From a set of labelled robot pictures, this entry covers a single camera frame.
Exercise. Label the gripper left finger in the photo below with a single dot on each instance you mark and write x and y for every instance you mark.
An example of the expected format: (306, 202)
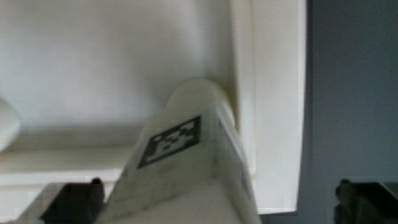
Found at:
(77, 204)

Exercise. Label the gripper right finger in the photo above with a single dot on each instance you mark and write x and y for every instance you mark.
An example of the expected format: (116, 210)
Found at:
(367, 203)

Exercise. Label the white table leg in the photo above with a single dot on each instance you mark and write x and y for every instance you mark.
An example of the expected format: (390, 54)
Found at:
(186, 181)

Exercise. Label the white square tabletop part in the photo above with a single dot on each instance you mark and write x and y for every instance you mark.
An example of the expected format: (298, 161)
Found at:
(97, 56)

